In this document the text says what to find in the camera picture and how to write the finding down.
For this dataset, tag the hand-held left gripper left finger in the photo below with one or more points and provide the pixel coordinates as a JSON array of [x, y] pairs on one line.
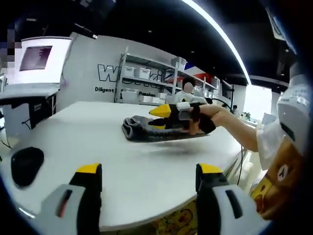
[[80, 210]]

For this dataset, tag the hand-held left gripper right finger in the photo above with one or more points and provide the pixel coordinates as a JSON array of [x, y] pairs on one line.
[[212, 213]]

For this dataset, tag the grey towel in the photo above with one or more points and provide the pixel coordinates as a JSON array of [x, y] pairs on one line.
[[137, 127]]

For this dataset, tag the person's right hand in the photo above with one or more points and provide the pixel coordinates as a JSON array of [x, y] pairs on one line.
[[207, 117]]

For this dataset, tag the grey metal shelf rack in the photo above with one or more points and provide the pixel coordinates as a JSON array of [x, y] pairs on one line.
[[146, 82]]

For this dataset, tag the shelf with white bins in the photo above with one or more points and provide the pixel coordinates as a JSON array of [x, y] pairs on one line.
[[143, 72]]

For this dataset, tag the white table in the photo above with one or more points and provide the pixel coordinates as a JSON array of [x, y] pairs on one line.
[[97, 147]]

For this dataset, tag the black computer mouse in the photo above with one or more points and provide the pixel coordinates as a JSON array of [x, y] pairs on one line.
[[27, 166]]

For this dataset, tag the ceiling light strip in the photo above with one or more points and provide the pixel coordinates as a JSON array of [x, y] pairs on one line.
[[220, 27]]

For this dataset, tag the grey monitor desk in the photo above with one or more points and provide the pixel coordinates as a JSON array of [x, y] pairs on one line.
[[29, 89]]

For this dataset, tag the computer monitor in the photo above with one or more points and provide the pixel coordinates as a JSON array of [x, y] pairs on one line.
[[36, 58]]

